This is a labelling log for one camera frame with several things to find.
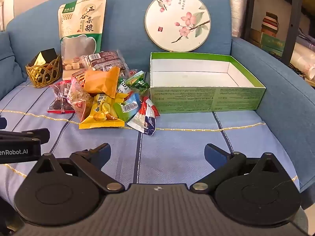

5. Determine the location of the beige green grain pouch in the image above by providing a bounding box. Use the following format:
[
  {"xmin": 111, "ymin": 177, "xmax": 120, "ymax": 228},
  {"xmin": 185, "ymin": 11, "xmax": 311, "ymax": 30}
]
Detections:
[{"xmin": 58, "ymin": 0, "xmax": 107, "ymax": 61}]

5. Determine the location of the tall white cup stack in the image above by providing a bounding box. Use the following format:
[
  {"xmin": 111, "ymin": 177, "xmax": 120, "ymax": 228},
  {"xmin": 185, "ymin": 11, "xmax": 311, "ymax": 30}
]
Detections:
[{"xmin": 226, "ymin": 0, "xmax": 246, "ymax": 38}]

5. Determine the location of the blue green snack packet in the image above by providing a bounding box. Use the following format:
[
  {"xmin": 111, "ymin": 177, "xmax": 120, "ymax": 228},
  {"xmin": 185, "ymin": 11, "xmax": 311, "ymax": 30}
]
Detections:
[{"xmin": 114, "ymin": 92, "xmax": 141, "ymax": 122}]

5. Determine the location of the pink clear snack packet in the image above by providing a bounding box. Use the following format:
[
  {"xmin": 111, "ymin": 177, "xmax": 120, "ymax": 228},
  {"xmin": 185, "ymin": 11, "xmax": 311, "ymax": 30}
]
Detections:
[{"xmin": 68, "ymin": 77, "xmax": 94, "ymax": 122}]

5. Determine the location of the white red blue packet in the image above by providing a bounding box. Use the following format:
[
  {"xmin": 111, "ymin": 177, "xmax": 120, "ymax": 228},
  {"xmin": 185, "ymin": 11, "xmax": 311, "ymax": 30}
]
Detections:
[{"xmin": 127, "ymin": 97, "xmax": 160, "ymax": 136}]

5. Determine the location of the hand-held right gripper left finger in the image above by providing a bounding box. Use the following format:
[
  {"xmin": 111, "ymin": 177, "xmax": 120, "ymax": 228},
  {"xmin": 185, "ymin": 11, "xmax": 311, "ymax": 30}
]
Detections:
[{"xmin": 36, "ymin": 143, "xmax": 125, "ymax": 194}]

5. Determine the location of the woven brown basket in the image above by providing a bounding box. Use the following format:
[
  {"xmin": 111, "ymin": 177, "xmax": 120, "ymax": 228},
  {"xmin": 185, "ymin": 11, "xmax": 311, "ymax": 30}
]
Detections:
[{"xmin": 25, "ymin": 54, "xmax": 62, "ymax": 88}]

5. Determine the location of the yellow chips packet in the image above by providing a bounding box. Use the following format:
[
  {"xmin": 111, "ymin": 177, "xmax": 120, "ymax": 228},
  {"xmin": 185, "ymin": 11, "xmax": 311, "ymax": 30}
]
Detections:
[{"xmin": 79, "ymin": 93, "xmax": 125, "ymax": 129}]

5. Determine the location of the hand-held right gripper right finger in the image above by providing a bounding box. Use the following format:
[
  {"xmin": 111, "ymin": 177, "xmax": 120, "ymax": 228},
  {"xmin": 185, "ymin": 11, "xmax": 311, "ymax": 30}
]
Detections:
[{"xmin": 191, "ymin": 143, "xmax": 280, "ymax": 194}]

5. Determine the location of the floral paper cup stack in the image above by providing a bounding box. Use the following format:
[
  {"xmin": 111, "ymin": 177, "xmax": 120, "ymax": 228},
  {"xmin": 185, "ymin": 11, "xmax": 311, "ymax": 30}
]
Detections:
[{"xmin": 289, "ymin": 42, "xmax": 315, "ymax": 80}]

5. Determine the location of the black metal shelf rack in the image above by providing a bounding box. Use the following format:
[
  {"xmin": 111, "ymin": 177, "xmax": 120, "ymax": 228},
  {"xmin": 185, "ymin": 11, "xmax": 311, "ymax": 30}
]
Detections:
[{"xmin": 242, "ymin": 0, "xmax": 315, "ymax": 67}]

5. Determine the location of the blue cushion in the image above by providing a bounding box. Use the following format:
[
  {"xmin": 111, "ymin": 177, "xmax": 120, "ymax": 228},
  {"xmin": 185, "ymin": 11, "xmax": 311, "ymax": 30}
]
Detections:
[{"xmin": 0, "ymin": 31, "xmax": 27, "ymax": 100}]

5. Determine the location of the dark brown snack packet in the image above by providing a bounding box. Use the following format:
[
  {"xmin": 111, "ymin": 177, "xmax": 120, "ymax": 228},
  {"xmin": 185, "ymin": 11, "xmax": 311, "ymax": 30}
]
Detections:
[{"xmin": 87, "ymin": 51, "xmax": 128, "ymax": 74}]

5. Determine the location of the red checked snack packet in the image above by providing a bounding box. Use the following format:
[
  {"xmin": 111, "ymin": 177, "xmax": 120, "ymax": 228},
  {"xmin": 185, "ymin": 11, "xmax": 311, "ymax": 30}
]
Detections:
[{"xmin": 73, "ymin": 69, "xmax": 86, "ymax": 85}]

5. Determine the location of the red trimmed dates packet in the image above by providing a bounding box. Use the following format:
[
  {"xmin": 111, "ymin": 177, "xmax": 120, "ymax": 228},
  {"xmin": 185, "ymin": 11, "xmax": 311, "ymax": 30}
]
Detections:
[{"xmin": 47, "ymin": 81, "xmax": 75, "ymax": 114}]

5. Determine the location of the striped jar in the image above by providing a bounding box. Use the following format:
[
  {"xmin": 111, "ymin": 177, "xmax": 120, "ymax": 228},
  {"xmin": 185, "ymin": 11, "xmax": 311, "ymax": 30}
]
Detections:
[{"xmin": 261, "ymin": 12, "xmax": 280, "ymax": 34}]

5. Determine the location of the white printed snack packet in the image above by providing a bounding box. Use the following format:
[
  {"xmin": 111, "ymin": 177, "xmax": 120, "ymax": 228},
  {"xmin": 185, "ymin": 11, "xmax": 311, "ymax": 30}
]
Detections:
[{"xmin": 117, "ymin": 79, "xmax": 133, "ymax": 96}]

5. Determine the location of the orange snack packet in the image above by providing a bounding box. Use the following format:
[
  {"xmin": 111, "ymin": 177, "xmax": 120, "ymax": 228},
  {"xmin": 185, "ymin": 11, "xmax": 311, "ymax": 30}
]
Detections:
[{"xmin": 84, "ymin": 66, "xmax": 120, "ymax": 98}]

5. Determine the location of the stack of green cartons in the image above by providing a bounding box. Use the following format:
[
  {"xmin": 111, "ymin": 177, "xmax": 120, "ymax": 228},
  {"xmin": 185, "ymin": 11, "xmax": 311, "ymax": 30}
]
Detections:
[{"xmin": 251, "ymin": 28, "xmax": 286, "ymax": 57}]

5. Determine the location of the green cardboard box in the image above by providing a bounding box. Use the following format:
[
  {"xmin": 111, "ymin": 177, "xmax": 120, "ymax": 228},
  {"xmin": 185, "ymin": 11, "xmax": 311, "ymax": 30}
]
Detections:
[{"xmin": 149, "ymin": 52, "xmax": 267, "ymax": 114}]

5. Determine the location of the black gold small box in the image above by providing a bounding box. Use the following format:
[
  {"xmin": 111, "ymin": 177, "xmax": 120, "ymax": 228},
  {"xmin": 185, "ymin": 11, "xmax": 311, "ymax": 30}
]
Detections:
[{"xmin": 31, "ymin": 49, "xmax": 58, "ymax": 79}]

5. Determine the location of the round floral fan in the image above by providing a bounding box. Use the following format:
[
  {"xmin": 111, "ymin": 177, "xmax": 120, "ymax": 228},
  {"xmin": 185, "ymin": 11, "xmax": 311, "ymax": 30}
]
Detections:
[{"xmin": 144, "ymin": 0, "xmax": 211, "ymax": 52}]

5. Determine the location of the clear biscuit packet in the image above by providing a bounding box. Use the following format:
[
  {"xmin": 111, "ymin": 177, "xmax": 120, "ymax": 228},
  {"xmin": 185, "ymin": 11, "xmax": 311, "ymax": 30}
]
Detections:
[{"xmin": 61, "ymin": 56, "xmax": 86, "ymax": 80}]

